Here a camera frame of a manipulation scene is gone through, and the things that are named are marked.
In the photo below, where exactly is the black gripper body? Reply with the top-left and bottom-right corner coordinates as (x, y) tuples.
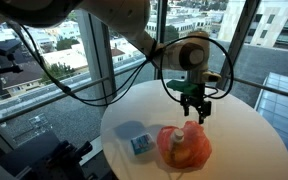
(179, 87), (213, 118)

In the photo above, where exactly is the white capped bottle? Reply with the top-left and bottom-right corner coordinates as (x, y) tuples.
(166, 129), (192, 166)

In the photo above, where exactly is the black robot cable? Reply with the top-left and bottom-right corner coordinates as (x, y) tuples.
(6, 19), (235, 108)

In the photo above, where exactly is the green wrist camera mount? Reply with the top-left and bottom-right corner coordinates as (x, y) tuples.
(165, 79), (200, 98)

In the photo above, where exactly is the orange plastic bag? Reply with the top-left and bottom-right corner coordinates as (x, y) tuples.
(156, 120), (213, 170)

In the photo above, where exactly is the black camera on tripod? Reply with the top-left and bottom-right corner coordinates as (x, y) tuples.
(0, 39), (24, 78)

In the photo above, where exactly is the metal window railing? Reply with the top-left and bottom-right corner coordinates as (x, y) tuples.
(0, 56), (288, 132)

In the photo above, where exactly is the small blue carton box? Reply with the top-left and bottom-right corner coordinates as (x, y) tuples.
(130, 133), (156, 156)

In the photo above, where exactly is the white round pedestal table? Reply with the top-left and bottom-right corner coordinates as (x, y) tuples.
(99, 79), (288, 180)

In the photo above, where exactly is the black equipment stand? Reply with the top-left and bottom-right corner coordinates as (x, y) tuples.
(0, 130), (95, 180)

